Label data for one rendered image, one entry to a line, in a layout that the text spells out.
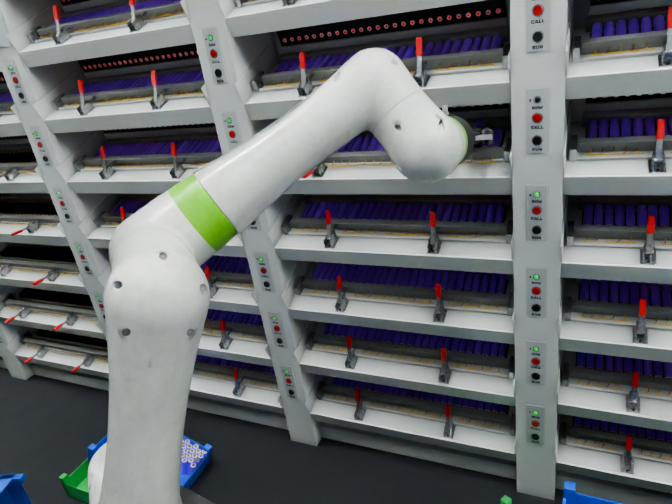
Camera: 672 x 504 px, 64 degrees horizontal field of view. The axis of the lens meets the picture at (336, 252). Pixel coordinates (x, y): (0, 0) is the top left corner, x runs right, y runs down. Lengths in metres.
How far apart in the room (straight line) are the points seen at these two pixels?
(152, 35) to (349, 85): 0.73
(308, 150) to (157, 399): 0.40
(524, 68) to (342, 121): 0.41
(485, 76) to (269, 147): 0.51
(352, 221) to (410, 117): 0.60
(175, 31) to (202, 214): 0.70
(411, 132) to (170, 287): 0.41
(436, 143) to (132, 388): 0.52
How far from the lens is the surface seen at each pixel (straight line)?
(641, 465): 1.58
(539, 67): 1.10
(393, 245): 1.32
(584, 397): 1.45
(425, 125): 0.82
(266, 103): 1.31
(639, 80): 1.11
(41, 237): 2.08
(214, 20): 1.34
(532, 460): 1.57
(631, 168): 1.17
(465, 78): 1.15
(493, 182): 1.17
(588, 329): 1.34
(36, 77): 1.84
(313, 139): 0.82
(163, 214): 0.81
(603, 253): 1.25
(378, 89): 0.84
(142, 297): 0.65
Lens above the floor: 1.25
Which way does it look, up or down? 24 degrees down
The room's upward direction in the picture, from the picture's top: 9 degrees counter-clockwise
